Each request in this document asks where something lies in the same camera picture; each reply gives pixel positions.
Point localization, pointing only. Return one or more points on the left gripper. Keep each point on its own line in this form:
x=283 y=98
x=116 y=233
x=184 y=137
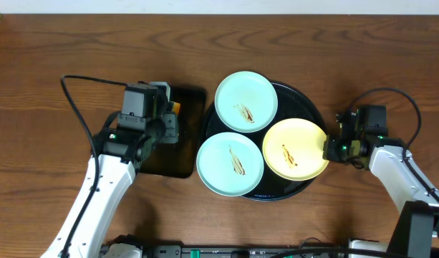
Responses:
x=170 y=127

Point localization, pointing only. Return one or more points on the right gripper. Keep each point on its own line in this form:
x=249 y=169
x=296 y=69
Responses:
x=331 y=149

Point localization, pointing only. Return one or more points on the green and yellow sponge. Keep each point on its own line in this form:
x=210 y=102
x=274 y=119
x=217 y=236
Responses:
x=174 y=107

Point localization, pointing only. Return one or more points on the yellow plate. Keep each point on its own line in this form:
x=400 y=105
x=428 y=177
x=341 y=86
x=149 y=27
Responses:
x=293 y=149

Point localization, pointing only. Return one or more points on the light blue plate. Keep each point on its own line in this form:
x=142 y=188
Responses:
x=230 y=164
x=246 y=101

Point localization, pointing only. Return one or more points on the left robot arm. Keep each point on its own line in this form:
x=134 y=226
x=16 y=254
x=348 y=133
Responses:
x=126 y=140

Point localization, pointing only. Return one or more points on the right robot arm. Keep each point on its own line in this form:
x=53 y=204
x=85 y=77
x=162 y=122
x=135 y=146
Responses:
x=415 y=197

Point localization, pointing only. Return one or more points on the black rectangular tray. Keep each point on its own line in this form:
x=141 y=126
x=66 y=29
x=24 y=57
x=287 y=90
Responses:
x=177 y=160

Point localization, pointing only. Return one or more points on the round black tray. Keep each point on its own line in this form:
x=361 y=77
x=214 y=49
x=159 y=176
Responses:
x=292 y=104

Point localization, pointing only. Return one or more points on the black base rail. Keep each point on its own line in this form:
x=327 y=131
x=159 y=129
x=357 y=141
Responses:
x=176 y=251

